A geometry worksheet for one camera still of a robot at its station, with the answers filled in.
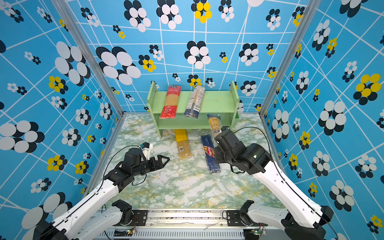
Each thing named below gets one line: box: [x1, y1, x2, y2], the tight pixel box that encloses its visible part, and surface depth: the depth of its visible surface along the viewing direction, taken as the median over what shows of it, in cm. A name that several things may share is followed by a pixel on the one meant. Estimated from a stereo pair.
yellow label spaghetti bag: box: [174, 129, 193, 159], surface depth 101 cm
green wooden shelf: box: [146, 80, 240, 139], surface depth 90 cm
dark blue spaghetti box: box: [201, 135, 221, 174], surface depth 95 cm
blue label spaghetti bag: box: [183, 85, 206, 120], surface depth 86 cm
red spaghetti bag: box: [160, 85, 182, 119], surface depth 86 cm
